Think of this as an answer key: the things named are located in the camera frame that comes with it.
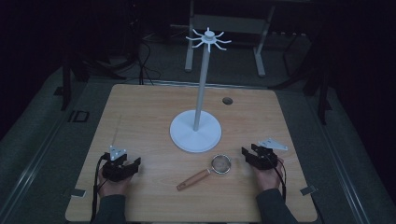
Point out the white metal table frame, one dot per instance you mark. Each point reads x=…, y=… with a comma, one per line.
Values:
x=229, y=23

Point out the person's left hand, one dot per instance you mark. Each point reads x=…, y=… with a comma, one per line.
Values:
x=112, y=186

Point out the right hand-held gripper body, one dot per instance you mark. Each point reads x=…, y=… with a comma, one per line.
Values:
x=264, y=157

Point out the black metal stand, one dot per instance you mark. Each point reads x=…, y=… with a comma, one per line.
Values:
x=322, y=93
x=66, y=87

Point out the grey tape strip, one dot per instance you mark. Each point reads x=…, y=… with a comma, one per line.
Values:
x=308, y=190
x=78, y=193

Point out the white hook stand rack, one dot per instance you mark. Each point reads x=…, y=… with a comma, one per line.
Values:
x=195, y=137

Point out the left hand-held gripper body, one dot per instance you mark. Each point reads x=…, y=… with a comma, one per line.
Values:
x=116, y=169

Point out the person's right hand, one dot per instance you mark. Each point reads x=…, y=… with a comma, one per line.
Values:
x=269, y=179

